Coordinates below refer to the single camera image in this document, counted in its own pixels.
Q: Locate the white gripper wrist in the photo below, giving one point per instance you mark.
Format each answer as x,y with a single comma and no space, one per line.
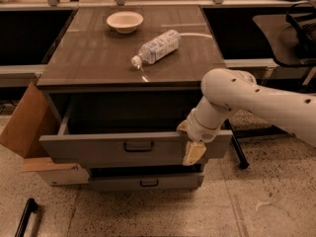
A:
201,131

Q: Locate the grey top drawer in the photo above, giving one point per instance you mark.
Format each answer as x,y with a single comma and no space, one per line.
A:
122,129

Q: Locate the grey drawer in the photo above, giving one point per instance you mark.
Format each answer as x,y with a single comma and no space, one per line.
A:
122,129
146,183

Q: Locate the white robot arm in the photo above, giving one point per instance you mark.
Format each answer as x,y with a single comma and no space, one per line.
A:
225,92

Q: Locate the grey bottom drawer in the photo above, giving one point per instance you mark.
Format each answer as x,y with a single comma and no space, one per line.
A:
146,183

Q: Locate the brown drawer cabinet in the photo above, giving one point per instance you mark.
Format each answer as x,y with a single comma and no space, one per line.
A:
93,57

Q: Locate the open cardboard box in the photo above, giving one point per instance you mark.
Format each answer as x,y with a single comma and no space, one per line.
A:
31,119

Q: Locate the black table leg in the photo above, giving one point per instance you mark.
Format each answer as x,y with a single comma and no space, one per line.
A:
243,161

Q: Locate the clear plastic water bottle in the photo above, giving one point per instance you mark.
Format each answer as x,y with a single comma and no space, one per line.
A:
157,48

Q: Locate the white bowl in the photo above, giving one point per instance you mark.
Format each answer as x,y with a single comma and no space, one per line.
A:
125,22

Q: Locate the black office chair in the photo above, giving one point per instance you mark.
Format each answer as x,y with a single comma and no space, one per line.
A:
280,30

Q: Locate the black bar on floor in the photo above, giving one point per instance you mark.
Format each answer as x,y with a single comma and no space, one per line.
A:
30,207

